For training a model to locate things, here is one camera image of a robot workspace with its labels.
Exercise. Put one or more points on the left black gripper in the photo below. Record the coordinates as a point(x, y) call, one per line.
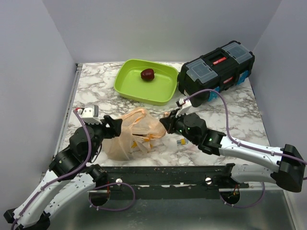
point(115, 125)

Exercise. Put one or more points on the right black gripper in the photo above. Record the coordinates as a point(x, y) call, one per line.
point(169, 122)

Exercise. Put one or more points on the orange plastic bag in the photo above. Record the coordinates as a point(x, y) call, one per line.
point(139, 130)

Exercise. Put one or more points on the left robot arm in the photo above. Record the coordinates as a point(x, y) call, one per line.
point(68, 175)

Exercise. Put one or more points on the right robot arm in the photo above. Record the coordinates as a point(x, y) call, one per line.
point(281, 166)

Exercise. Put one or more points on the red fake apple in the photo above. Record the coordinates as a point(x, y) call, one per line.
point(148, 75)

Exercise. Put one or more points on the hex key set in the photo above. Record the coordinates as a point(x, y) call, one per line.
point(182, 141)

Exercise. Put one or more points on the green plastic tray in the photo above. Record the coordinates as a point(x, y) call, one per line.
point(129, 84)

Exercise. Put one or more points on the black toolbox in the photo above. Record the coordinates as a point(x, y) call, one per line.
point(220, 69)

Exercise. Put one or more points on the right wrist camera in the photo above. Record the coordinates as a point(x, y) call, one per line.
point(184, 105)

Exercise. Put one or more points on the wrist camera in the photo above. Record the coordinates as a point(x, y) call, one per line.
point(184, 105)
point(89, 114)

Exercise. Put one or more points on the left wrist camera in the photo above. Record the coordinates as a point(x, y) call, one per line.
point(89, 114)

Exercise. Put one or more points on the black mounting rail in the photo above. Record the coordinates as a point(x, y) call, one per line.
point(166, 182)

